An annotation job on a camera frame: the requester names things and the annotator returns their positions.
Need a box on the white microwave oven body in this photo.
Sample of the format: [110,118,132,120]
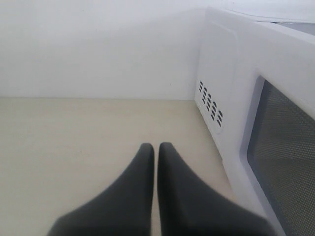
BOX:
[193,6,315,163]

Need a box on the white microwave door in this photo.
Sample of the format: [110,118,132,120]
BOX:
[223,23,315,236]

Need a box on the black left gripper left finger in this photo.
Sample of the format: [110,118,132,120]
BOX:
[48,143,155,236]

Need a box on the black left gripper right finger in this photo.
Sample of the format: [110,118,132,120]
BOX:
[157,142,276,236]

